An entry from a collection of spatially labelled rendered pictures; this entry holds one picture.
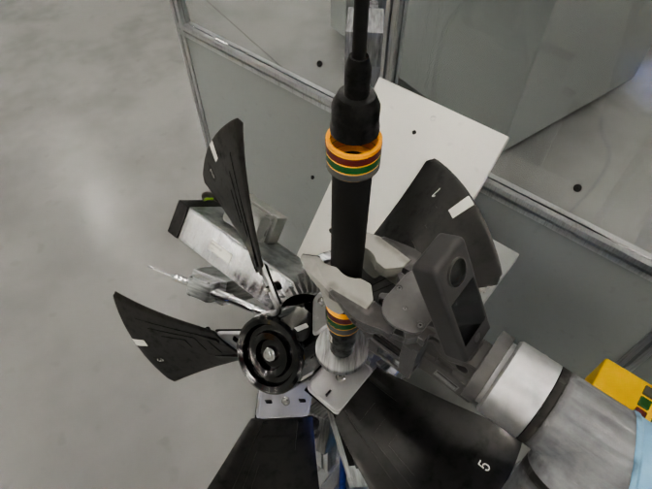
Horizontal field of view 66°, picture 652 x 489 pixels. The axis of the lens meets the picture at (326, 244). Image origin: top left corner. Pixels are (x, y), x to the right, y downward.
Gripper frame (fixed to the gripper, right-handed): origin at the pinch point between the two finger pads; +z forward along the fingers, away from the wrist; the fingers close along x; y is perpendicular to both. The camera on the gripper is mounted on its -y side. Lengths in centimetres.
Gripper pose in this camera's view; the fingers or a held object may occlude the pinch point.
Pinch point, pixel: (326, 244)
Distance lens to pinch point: 51.4
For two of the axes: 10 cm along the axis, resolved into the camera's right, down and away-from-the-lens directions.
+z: -7.7, -5.1, 3.8
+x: 6.4, -6.1, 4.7
